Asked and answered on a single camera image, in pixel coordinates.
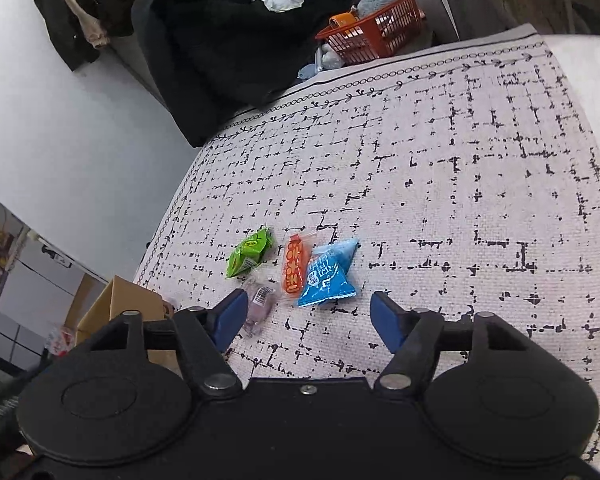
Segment small orange snack packet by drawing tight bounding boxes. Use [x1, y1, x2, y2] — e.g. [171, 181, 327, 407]
[280, 233, 313, 295]

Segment large blue snack packet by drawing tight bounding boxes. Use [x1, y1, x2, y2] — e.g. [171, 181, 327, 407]
[296, 238, 360, 308]

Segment red plastic basket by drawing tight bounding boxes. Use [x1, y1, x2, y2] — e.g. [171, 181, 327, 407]
[315, 0, 425, 65]

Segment hanging black jacket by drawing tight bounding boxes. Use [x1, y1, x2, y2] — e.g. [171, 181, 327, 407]
[31, 0, 88, 72]

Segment brown cardboard box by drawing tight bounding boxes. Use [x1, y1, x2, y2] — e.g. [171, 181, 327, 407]
[62, 274, 182, 376]

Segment black coat on chair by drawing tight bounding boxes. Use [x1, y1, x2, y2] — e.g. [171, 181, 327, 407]
[131, 0, 366, 148]

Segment red white bottle pack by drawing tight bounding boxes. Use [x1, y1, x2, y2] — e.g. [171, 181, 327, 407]
[45, 325, 76, 357]

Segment white black-patterned mat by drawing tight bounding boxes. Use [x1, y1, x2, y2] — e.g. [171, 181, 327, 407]
[132, 22, 600, 463]

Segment light blue white cloth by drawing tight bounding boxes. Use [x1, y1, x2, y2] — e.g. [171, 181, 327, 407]
[297, 42, 343, 81]

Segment light green snack packet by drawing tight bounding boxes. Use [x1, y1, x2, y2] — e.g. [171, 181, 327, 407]
[225, 226, 275, 279]

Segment white bed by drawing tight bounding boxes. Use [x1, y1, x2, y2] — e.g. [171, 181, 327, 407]
[550, 34, 600, 233]

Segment purple snack packet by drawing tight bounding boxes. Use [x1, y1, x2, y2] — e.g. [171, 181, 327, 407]
[242, 280, 279, 337]

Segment hanging beige garment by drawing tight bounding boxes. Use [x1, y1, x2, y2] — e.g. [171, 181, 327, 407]
[70, 0, 112, 50]

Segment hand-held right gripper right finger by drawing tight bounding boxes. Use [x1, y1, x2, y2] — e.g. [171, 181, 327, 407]
[370, 291, 541, 397]

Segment grey-blue cloth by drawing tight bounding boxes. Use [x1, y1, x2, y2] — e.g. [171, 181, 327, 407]
[356, 0, 398, 18]

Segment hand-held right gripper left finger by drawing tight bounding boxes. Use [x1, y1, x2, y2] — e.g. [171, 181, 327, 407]
[75, 290, 249, 400]

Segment white kitchen cabinet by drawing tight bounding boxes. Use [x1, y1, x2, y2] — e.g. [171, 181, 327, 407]
[0, 230, 106, 361]

